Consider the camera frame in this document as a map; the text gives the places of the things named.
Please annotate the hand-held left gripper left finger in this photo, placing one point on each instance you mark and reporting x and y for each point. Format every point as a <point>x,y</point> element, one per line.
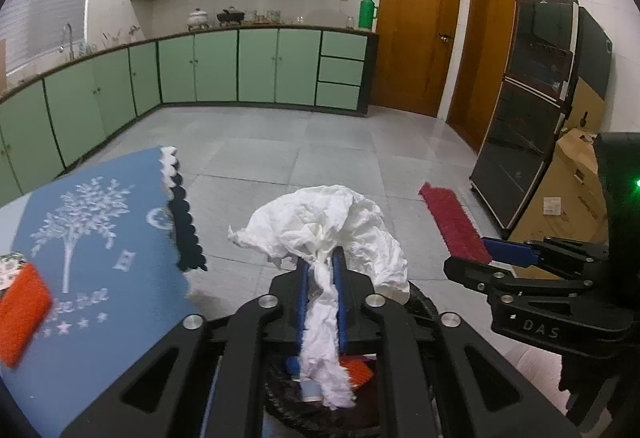
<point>302,303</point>

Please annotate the white tissue paper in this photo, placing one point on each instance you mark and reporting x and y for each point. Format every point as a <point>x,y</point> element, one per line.
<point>325,223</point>

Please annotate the large cardboard box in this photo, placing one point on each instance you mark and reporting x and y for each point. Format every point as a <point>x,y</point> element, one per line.
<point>570,198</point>

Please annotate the window blind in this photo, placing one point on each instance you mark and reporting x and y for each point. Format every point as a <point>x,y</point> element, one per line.
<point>45,8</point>

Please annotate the green thermos bottle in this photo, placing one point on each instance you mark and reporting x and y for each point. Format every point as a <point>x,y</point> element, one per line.
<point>367,10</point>

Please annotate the black trash bin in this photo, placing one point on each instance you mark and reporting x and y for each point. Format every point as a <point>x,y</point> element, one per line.
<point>380,398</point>

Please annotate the metal sink faucet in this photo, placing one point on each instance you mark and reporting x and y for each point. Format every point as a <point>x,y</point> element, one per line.
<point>67,38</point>

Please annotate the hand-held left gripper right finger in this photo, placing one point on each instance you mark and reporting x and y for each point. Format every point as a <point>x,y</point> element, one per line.
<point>341,303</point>

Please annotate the glass jar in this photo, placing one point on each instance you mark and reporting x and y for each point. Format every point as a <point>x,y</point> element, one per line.
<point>349,22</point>

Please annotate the blue tablecloth with tree print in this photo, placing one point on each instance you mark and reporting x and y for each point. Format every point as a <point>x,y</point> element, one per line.
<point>100,278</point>

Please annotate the black pot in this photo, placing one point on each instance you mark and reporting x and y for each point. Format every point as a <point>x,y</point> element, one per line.
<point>230,17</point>

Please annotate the green lower kitchen cabinets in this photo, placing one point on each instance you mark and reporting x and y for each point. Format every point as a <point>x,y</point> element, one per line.
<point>215,68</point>

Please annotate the white pot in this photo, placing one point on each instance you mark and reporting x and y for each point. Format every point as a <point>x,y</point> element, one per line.
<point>198,18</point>

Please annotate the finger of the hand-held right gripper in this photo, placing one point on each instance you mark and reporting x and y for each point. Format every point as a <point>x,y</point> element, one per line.
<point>510,252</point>
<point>480,277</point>

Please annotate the small crumpled wrapper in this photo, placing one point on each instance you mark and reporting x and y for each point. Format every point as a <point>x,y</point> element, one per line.
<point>10,268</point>

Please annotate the plain wooden door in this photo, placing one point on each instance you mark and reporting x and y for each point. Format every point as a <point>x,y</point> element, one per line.
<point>492,58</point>

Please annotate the black glass cabinet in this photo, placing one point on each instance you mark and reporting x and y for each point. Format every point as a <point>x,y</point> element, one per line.
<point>530,118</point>

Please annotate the orange sponge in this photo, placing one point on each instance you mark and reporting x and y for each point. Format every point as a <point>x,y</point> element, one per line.
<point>22,313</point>

